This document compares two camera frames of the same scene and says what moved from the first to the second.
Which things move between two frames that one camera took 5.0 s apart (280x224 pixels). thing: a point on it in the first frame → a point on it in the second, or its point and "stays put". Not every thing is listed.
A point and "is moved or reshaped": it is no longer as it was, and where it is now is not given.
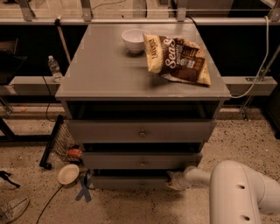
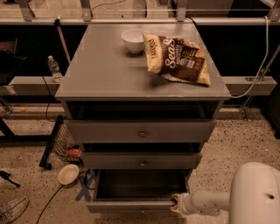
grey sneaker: x=10 y=211 stays put
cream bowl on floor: x=68 y=174 stays put
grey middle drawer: x=140 y=160 stays put
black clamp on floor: x=4 y=176 stays put
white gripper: x=187 y=176 → x=185 y=203
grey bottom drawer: x=129 y=182 is moved or reshaped
